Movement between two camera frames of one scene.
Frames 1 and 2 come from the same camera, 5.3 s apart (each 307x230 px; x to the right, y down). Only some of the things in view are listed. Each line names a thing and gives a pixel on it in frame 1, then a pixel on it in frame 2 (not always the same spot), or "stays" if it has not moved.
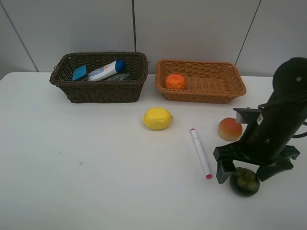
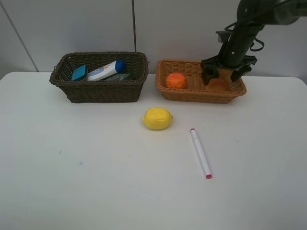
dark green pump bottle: x=119 y=76 stays
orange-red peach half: x=229 y=129 → x=217 y=85
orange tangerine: x=175 y=81 stays
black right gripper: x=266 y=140 → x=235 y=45
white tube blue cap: x=110 y=70 stays
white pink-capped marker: x=203 y=159 stays
